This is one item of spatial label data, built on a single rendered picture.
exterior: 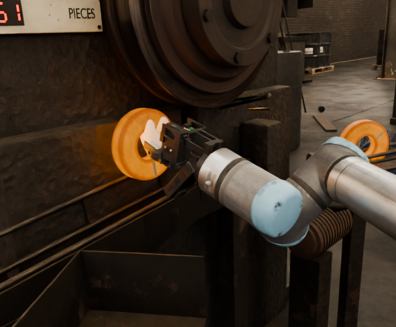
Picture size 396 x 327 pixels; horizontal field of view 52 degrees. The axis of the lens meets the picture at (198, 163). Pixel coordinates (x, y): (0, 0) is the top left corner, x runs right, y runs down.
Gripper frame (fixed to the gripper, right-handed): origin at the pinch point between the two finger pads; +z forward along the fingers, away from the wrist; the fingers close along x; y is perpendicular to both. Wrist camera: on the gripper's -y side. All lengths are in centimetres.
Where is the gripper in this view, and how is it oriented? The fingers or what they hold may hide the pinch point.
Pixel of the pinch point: (145, 135)
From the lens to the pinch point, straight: 89.1
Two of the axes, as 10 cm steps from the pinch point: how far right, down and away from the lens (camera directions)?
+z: -6.9, -4.4, 5.7
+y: 1.6, -8.7, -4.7
